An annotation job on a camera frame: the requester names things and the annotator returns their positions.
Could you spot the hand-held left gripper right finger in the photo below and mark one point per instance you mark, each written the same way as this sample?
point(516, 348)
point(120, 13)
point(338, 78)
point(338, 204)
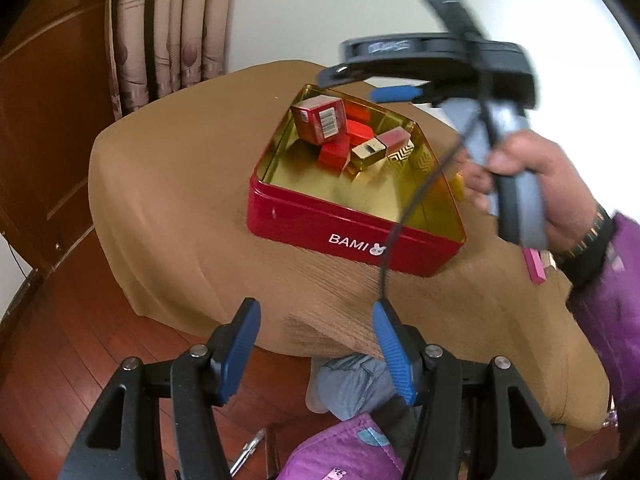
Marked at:
point(395, 355)

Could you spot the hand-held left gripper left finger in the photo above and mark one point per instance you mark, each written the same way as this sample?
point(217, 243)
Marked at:
point(240, 355)

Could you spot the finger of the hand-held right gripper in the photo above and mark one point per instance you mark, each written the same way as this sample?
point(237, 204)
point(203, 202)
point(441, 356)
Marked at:
point(400, 93)
point(350, 69)

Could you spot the small bright red block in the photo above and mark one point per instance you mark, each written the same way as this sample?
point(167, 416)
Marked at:
point(361, 130)

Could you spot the red carton with barcode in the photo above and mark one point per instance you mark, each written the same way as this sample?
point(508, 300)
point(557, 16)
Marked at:
point(315, 120)

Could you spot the white cube zigzag pattern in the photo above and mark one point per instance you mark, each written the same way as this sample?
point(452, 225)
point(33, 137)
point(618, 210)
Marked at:
point(402, 156)

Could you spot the red and gold box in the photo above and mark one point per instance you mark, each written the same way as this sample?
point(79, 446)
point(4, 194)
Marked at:
point(370, 152)

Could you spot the red tin box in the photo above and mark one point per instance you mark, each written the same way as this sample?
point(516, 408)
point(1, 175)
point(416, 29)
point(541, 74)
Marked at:
point(300, 210)

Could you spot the magenta block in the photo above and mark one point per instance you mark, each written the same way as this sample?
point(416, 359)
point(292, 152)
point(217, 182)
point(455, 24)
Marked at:
point(534, 265)

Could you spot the person's right forearm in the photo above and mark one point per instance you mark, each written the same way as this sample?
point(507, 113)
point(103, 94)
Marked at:
point(615, 320)

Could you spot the person's right hand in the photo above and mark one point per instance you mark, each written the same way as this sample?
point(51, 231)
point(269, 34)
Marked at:
point(560, 185)

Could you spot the person's leg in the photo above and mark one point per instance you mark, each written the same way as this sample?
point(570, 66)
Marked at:
point(345, 385)

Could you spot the person's purple jacket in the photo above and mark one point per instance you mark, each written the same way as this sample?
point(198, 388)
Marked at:
point(345, 450)

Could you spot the beige patterned curtain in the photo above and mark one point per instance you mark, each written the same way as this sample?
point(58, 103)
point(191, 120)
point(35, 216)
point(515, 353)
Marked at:
point(165, 25)

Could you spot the black wristwatch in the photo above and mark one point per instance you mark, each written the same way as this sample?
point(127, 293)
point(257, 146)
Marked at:
point(590, 255)

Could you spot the brown wooden door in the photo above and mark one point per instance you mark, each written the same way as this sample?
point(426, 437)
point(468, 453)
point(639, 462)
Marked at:
point(50, 135)

